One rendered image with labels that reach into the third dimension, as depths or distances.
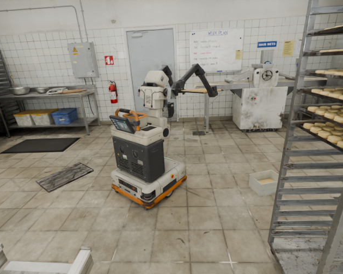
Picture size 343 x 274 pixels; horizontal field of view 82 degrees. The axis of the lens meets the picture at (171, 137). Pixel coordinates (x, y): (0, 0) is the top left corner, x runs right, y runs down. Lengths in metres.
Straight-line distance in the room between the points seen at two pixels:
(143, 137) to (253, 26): 3.73
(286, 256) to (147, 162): 1.26
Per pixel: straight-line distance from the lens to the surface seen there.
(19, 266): 0.87
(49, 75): 5.53
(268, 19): 5.01
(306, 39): 1.24
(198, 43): 4.65
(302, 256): 1.77
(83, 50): 4.88
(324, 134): 1.16
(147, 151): 1.83
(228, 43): 4.74
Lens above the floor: 1.41
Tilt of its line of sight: 21 degrees down
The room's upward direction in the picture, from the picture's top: 3 degrees counter-clockwise
